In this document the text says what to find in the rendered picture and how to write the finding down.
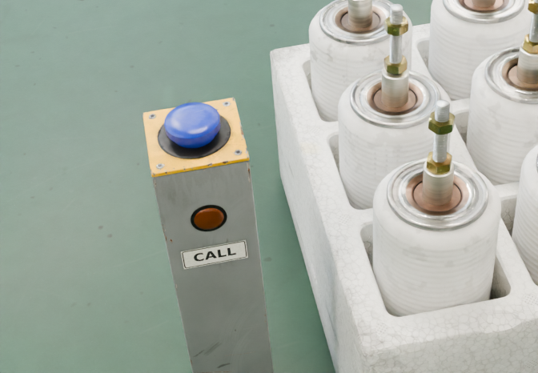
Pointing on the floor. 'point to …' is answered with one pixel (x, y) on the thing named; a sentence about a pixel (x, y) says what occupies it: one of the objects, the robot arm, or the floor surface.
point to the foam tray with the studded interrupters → (529, 360)
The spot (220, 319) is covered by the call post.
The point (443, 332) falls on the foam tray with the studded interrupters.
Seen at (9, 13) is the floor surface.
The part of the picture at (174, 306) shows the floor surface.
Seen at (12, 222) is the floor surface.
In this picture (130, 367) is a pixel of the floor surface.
